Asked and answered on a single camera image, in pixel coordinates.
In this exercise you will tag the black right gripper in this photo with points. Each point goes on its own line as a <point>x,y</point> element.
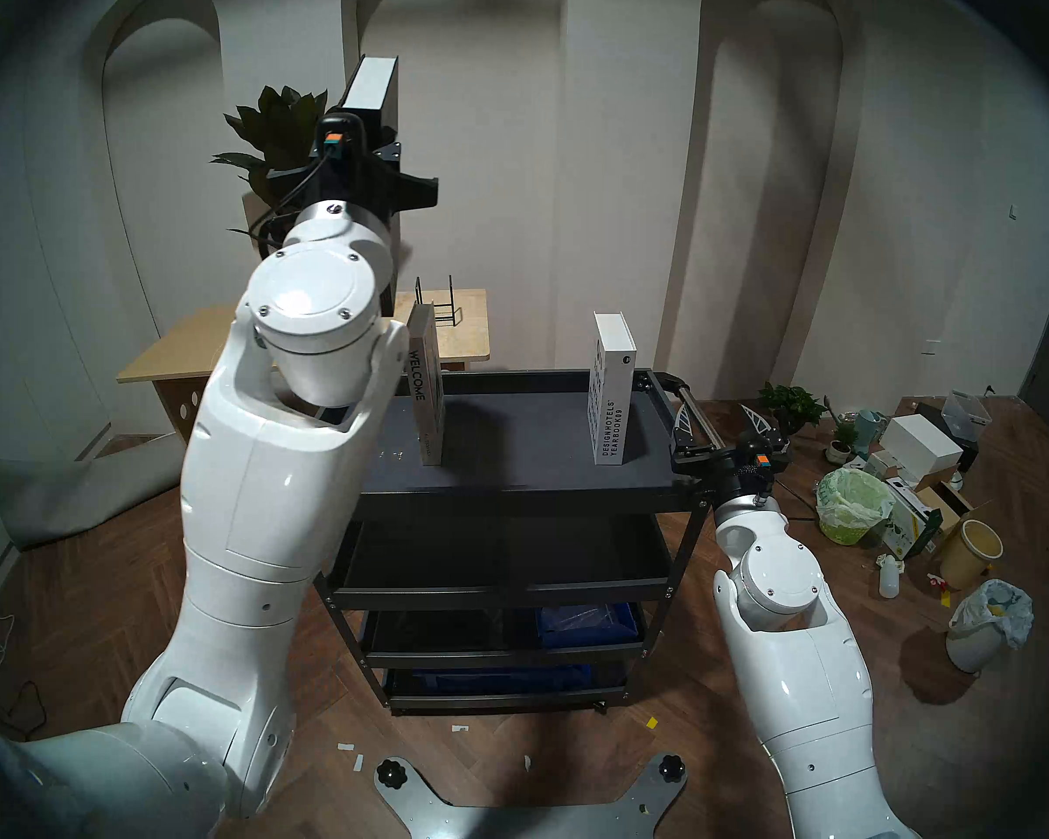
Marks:
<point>708,466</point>

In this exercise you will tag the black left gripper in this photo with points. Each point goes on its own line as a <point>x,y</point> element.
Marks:
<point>376,186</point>

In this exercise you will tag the black Crime and Punishment book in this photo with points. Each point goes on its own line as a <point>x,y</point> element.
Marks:
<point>369,86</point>

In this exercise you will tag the white Design Hotels yearbook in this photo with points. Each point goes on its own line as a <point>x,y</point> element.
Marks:
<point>612,391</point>

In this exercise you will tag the beige Welcome book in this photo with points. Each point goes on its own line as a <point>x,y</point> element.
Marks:
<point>427,383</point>

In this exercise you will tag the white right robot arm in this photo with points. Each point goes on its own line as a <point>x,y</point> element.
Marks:
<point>804,671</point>

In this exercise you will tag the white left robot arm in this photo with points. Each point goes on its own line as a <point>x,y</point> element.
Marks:
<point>271,496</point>

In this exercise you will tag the small plant in white pot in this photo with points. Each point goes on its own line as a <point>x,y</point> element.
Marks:
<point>791,405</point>

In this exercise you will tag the large leafy potted plant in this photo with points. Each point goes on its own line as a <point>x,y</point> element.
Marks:
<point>280,121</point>

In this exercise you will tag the tiny potted plant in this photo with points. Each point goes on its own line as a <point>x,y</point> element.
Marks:
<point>839,440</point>

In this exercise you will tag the teal watering can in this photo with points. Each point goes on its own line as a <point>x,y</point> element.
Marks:
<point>868,426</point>

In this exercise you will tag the green-lined trash bin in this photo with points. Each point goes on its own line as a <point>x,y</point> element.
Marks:
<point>852,505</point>

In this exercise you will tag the dark grey utility cart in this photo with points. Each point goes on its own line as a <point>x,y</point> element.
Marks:
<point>533,470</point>

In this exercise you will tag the light wooden table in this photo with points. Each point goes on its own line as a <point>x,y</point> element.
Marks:
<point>463,339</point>

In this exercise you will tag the white cardboard box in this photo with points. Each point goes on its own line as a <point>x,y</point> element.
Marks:
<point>922,444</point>

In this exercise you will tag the green and white carton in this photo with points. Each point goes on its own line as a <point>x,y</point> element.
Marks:
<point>909,523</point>

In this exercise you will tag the black box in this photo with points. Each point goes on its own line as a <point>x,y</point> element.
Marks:
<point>935,413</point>

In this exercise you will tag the small white bottle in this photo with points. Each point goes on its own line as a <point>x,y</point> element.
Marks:
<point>889,579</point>

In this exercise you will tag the brown cardboard box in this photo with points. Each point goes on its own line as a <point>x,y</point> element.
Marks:
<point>944,501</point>

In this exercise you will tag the blue plastic bin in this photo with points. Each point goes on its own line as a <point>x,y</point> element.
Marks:
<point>586,626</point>
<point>524,678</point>

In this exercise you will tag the clear plastic container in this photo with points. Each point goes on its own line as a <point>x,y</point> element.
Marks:
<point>966,413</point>

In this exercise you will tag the beige bucket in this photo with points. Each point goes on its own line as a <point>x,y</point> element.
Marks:
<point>970,558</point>

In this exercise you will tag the white bin with bag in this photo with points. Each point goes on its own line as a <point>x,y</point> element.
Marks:
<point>983,627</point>

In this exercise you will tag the black base knob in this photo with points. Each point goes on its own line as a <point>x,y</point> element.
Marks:
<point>672,768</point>
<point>391,773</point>

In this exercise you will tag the grey rolled floor mat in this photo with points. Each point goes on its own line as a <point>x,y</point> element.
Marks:
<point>70,496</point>

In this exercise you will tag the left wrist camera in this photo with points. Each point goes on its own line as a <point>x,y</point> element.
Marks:
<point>339,138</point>

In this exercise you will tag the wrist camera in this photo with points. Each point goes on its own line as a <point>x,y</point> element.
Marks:
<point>759,470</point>
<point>339,138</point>

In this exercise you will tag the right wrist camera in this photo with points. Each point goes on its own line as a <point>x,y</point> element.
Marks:
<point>759,470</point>

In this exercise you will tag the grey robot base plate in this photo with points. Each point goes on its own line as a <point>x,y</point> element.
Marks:
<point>533,820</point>

